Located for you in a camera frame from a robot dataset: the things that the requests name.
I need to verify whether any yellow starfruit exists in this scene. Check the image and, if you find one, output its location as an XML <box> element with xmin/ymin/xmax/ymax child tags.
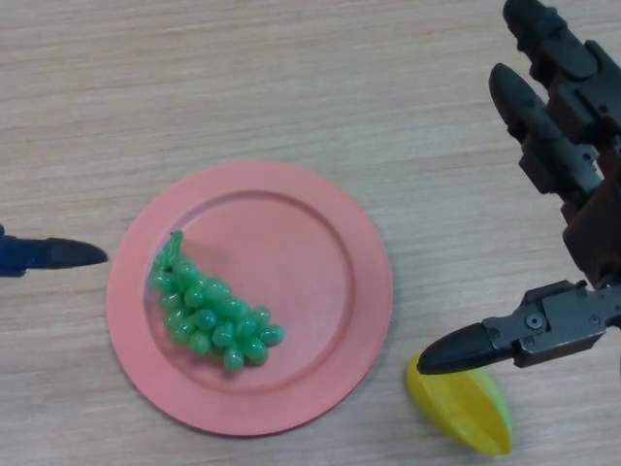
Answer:
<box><xmin>406</xmin><ymin>352</ymin><xmax>514</xmax><ymax>456</ymax></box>

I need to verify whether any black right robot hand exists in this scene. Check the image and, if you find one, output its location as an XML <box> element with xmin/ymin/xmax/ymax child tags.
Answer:
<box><xmin>416</xmin><ymin>0</ymin><xmax>621</xmax><ymax>376</ymax></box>

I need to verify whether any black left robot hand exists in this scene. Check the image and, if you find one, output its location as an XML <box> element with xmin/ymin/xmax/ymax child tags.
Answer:
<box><xmin>0</xmin><ymin>223</ymin><xmax>110</xmax><ymax>278</ymax></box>

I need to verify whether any pink round plate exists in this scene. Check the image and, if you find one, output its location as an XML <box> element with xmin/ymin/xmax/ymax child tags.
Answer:
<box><xmin>105</xmin><ymin>161</ymin><xmax>393</xmax><ymax>440</ymax></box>

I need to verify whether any green grape bunch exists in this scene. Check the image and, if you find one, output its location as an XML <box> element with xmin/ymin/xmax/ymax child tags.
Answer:
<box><xmin>147</xmin><ymin>231</ymin><xmax>286</xmax><ymax>374</ymax></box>

